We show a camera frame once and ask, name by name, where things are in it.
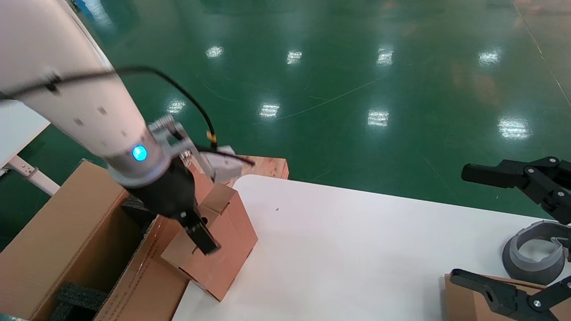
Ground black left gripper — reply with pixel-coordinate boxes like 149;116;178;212
121;156;221;255

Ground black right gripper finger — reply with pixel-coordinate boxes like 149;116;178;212
461;156;571;226
449;268;571;321

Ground small brown cardboard box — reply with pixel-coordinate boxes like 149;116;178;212
161;183;258;302

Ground cardboard box under right gripper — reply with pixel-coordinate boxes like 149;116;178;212
444;273;571;321

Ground big open cardboard box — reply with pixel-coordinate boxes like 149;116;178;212
0;160;215;321

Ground grey tape roll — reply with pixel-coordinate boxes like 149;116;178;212
502;220;571;286

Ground wooden pallet with printed marks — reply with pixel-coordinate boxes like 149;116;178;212
190;154;290;188

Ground black foam padding piece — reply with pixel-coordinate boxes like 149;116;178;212
49;282;110;321

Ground white background table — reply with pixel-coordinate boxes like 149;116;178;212
0;99;61;197

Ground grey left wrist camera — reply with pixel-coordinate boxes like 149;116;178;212
147;115;245;184

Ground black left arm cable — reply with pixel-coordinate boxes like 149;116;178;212
0;66;257;168

